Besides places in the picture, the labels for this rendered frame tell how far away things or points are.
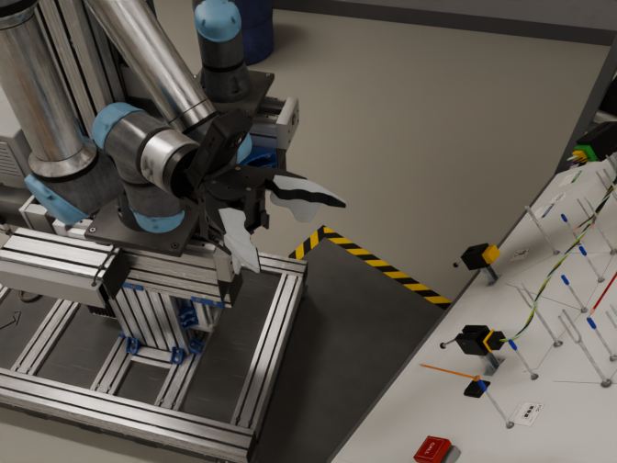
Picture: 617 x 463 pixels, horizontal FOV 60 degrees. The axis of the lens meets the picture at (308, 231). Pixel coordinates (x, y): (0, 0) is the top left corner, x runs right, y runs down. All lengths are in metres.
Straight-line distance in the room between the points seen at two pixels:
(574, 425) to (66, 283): 1.01
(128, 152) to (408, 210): 2.27
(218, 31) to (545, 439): 1.14
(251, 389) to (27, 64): 1.39
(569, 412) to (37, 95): 0.95
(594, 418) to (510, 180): 2.38
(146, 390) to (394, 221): 1.48
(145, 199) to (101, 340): 1.50
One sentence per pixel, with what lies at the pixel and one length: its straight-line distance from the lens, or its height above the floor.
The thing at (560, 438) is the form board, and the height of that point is 1.22.
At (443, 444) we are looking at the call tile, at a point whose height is 1.12.
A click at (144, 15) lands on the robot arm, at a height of 1.65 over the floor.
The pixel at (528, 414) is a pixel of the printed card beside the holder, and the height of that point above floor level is 1.17.
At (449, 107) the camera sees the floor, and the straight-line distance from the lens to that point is 3.67.
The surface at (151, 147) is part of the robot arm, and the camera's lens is 0.69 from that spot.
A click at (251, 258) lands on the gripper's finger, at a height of 1.59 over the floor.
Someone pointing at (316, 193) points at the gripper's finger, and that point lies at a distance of 0.63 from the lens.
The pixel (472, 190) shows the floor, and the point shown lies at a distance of 3.07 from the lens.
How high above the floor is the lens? 2.01
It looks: 48 degrees down
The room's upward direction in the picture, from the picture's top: straight up
